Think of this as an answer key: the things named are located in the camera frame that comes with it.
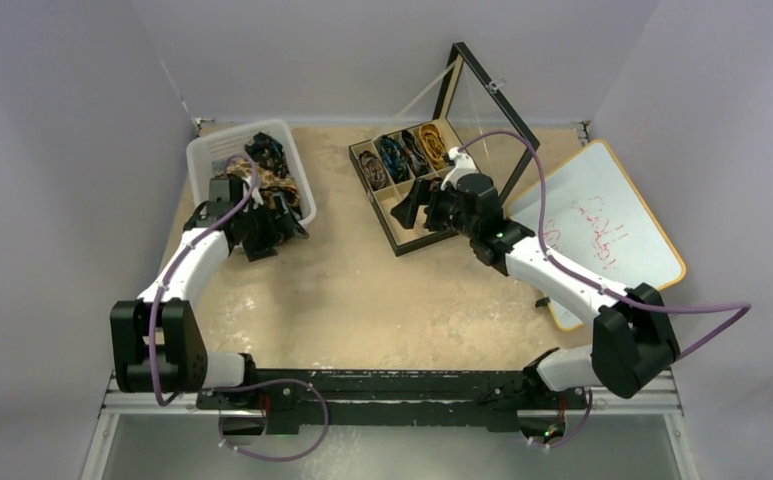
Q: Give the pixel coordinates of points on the rolled dark grey tie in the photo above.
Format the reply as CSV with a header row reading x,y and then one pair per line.
x,y
416,157

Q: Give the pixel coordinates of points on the black floral tie in basket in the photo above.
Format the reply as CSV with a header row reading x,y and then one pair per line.
x,y
268,154

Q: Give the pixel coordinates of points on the rolled yellow tie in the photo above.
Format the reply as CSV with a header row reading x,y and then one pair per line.
x,y
433,146

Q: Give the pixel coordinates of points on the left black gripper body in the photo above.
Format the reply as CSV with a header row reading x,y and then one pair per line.
x,y
260,232

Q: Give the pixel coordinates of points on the black tie organizer box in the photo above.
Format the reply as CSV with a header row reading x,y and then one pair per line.
x,y
463,106

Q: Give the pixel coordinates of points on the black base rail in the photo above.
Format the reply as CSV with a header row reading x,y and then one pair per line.
x,y
497,400

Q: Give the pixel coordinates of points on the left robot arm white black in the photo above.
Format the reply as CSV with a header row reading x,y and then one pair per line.
x,y
157,344

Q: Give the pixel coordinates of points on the aluminium frame rail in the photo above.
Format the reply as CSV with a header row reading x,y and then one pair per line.
x,y
660,396

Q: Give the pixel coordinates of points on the paisley orange green tie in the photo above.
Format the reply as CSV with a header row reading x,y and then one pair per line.
x,y
278,181

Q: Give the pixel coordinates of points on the rolled blue tie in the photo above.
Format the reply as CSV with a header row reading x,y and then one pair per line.
x,y
393,158

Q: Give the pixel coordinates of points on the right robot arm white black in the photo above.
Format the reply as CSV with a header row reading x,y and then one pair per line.
x,y
632,337

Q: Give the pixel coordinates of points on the rolled brown patterned tie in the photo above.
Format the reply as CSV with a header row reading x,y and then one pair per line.
x,y
373,170

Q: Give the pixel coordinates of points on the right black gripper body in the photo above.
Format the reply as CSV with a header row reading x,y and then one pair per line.
x,y
430,206

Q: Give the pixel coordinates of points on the yellow framed whiteboard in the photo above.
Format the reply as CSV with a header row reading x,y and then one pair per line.
x,y
596,217

